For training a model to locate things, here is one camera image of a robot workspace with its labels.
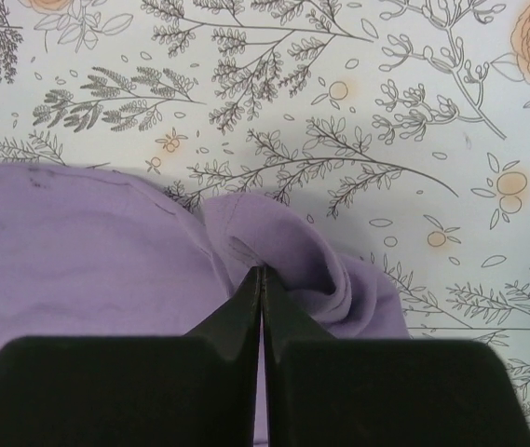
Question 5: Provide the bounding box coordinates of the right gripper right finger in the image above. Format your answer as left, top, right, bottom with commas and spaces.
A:
262, 269, 530, 446

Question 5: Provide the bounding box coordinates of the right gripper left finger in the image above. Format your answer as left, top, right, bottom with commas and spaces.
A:
0, 267, 263, 446

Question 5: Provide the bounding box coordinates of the purple t shirt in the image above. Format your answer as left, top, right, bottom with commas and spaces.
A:
0, 164, 408, 446

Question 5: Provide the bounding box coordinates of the floral table mat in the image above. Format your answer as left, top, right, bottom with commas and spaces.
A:
0, 1, 530, 426

